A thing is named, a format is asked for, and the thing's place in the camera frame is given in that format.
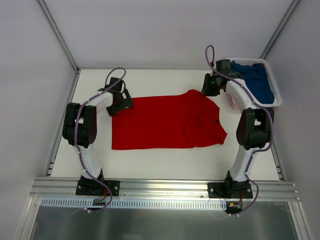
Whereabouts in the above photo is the left aluminium frame post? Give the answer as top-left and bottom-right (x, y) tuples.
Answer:
(36, 0), (80, 73)

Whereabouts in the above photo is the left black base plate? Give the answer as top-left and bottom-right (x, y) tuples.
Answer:
(75, 178), (120, 197)

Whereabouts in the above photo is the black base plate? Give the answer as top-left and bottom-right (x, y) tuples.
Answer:
(75, 178), (120, 197)
(207, 181), (253, 199)

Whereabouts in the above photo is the right aluminium frame post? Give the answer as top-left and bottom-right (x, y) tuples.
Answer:
(260, 0), (302, 59)

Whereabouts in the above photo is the white plastic basket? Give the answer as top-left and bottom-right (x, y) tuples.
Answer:
(226, 57), (282, 111)

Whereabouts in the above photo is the blue t shirt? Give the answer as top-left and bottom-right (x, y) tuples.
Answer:
(231, 61), (275, 104)

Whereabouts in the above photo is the aluminium frame post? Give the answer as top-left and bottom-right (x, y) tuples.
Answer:
(260, 0), (302, 59)
(36, 0), (80, 73)

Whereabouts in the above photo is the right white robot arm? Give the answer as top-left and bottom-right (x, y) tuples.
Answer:
(201, 59), (274, 199)

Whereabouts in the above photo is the aluminium mounting rail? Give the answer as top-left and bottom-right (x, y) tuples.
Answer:
(30, 177), (302, 202)

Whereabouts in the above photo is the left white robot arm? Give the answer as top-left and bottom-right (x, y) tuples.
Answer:
(62, 77), (134, 196)

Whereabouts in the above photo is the white slotted cable duct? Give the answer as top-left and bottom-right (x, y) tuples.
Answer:
(40, 197), (227, 211)

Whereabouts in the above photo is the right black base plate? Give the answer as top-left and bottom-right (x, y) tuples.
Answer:
(207, 181), (253, 199)

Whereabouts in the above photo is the red t shirt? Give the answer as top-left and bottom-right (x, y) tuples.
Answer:
(111, 89), (227, 150)

